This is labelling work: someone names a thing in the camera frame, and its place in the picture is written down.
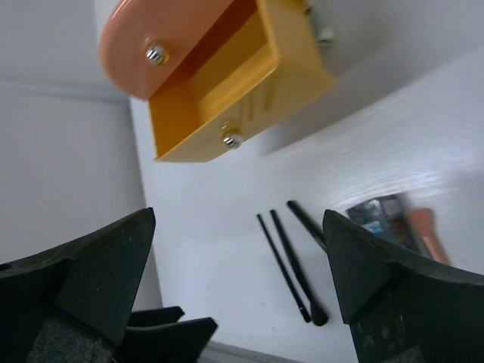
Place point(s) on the grey bottom drawer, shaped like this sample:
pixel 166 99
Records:
pixel 325 35

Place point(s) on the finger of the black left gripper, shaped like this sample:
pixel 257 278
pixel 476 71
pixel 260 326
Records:
pixel 156 317
pixel 178 342

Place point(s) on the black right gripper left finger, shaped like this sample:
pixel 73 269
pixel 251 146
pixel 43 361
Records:
pixel 72 303

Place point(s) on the black flat makeup brush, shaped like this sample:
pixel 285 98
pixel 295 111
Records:
pixel 318 312

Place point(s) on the large black makeup brush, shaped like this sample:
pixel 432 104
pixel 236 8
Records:
pixel 309 224

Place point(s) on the thin black makeup brush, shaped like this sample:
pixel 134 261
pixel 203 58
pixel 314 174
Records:
pixel 301 307

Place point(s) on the dark grey cosmetic box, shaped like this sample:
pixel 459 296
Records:
pixel 386 217

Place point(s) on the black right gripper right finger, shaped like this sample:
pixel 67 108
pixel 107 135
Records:
pixel 399 305

